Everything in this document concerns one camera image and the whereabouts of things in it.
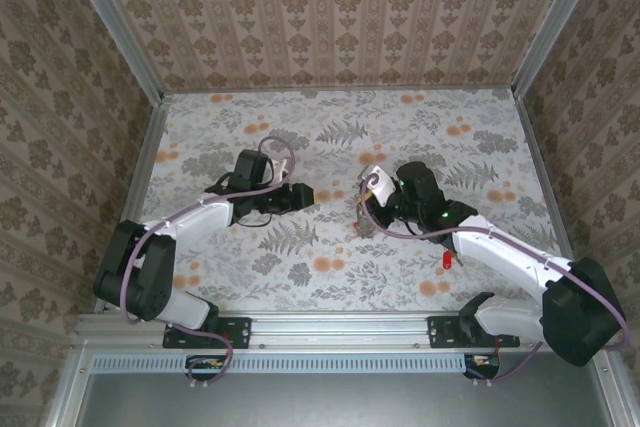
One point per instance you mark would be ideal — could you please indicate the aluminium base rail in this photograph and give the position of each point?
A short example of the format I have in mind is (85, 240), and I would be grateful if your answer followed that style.
(325, 332)

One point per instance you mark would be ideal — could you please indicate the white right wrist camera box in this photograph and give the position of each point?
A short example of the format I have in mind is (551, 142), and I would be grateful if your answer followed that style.
(382, 192)

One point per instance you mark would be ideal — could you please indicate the aluminium frame post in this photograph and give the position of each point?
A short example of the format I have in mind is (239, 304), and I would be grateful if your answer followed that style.
(560, 22)
(110, 22)

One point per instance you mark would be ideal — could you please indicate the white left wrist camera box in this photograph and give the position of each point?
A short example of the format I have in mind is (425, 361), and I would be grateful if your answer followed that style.
(280, 169)

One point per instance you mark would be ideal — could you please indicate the black connector box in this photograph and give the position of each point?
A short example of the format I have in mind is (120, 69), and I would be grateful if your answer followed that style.
(205, 364)
(482, 364)

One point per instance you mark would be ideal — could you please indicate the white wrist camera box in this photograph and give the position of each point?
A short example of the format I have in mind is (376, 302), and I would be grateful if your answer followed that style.
(382, 192)
(280, 169)

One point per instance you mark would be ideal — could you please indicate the floral patterned table cover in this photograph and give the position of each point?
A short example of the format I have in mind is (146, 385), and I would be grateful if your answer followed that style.
(400, 112)

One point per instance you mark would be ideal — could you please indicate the aluminium table side rail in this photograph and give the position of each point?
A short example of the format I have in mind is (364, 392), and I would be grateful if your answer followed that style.
(145, 157)
(545, 162)

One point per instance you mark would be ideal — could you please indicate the red plastic key tag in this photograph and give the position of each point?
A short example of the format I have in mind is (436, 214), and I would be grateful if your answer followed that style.
(447, 262)

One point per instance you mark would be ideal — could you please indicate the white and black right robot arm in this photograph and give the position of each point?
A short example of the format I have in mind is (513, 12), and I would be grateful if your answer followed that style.
(500, 252)

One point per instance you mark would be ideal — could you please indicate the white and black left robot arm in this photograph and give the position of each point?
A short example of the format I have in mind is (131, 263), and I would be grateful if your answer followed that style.
(200, 212)

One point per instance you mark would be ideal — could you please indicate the grey metal sheet panel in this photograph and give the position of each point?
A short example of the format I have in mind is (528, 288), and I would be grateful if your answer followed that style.
(325, 402)

